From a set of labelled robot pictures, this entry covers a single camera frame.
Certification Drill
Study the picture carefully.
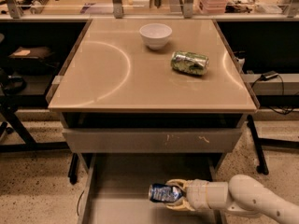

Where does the black frame leg left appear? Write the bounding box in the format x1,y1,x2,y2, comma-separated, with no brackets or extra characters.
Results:
0,105,68,153

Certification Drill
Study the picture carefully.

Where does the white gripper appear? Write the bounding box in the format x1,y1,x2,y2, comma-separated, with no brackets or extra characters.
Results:
165,179,231,211

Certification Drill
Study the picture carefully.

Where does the grey drawer cabinet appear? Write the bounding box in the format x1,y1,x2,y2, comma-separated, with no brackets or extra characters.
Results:
45,18,262,224

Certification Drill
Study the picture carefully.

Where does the black power adapter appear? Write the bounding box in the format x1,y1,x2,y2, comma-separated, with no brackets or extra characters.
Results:
261,71,278,81

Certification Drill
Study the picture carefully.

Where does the blue pepsi can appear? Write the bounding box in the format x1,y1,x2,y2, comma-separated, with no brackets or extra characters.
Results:
149,183,183,203

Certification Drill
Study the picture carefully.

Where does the black table leg right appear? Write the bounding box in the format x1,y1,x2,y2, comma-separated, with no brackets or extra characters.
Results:
247,115,269,175

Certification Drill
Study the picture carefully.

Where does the closed top drawer front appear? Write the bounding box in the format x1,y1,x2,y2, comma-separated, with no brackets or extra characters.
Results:
63,128,242,153

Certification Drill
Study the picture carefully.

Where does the green soda can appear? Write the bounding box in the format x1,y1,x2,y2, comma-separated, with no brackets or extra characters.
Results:
171,51,209,76

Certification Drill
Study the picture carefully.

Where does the open middle drawer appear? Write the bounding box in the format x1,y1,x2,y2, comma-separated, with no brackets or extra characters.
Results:
78,154,227,224

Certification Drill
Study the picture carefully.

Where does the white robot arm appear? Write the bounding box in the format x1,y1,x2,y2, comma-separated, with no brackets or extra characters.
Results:
166,175,299,224

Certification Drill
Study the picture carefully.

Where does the white ceramic bowl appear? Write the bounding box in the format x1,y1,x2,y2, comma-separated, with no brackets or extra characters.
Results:
139,23,172,49

